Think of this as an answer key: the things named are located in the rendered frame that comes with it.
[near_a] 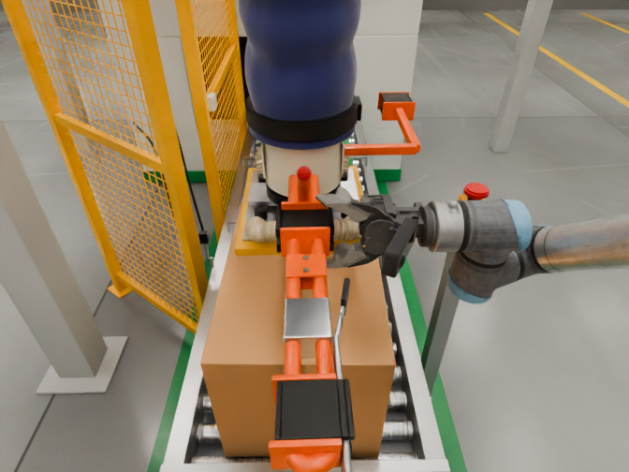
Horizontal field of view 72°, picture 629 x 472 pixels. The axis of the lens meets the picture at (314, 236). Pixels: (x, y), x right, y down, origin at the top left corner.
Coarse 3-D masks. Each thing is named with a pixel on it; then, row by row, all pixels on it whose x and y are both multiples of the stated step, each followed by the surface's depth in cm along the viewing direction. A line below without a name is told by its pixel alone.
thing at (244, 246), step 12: (252, 168) 114; (252, 180) 109; (264, 180) 105; (240, 216) 98; (252, 216) 96; (264, 216) 94; (240, 228) 94; (240, 240) 91; (252, 240) 90; (276, 240) 91; (240, 252) 89; (252, 252) 89; (264, 252) 89; (276, 252) 89
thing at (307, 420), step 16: (272, 384) 50; (288, 384) 49; (304, 384) 49; (320, 384) 49; (336, 384) 49; (288, 400) 47; (304, 400) 47; (320, 400) 47; (336, 400) 47; (288, 416) 46; (304, 416) 46; (320, 416) 46; (336, 416) 46; (288, 432) 44; (304, 432) 44; (320, 432) 44; (336, 432) 44; (272, 448) 43; (288, 448) 43; (304, 448) 43; (320, 448) 44; (336, 448) 44; (272, 464) 45; (336, 464) 46
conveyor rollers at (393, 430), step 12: (360, 180) 225; (384, 288) 162; (396, 348) 140; (396, 372) 133; (204, 396) 127; (396, 396) 126; (204, 408) 125; (396, 408) 126; (396, 420) 121; (408, 420) 121; (204, 432) 118; (216, 432) 118; (384, 432) 119; (396, 432) 119; (408, 432) 119; (204, 456) 113; (216, 456) 113; (228, 456) 113; (384, 456) 113; (396, 456) 113; (408, 456) 113
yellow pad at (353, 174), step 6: (348, 168) 114; (354, 168) 114; (348, 174) 111; (354, 174) 112; (342, 180) 105; (348, 180) 109; (354, 180) 109; (360, 186) 107; (360, 192) 105; (360, 198) 103; (336, 216) 96; (342, 216) 96; (336, 240) 91; (354, 240) 91; (330, 252) 90
